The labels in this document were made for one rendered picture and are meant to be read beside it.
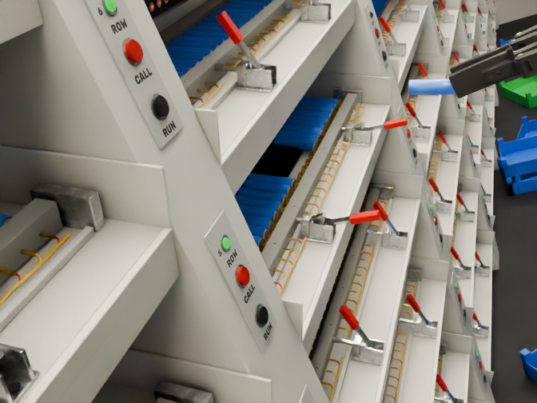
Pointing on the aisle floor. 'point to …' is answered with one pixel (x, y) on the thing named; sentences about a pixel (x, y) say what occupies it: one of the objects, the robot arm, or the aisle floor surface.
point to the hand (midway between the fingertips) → (483, 70)
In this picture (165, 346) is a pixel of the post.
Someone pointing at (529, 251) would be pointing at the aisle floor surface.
